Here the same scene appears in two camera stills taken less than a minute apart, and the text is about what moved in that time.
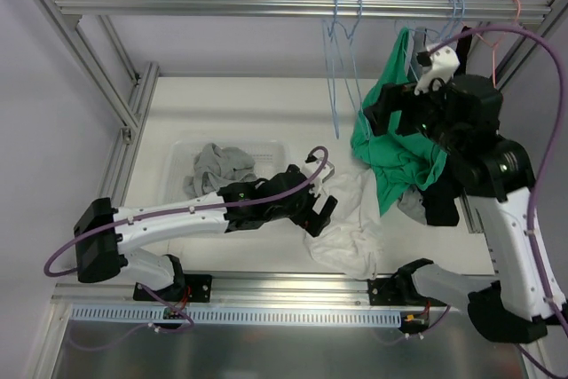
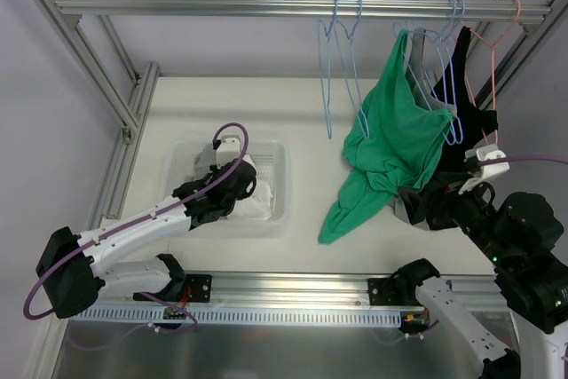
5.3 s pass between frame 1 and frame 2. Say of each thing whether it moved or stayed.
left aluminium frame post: stayed
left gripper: moved
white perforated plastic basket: stayed
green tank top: stayed
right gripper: moved
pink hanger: stayed
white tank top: moved
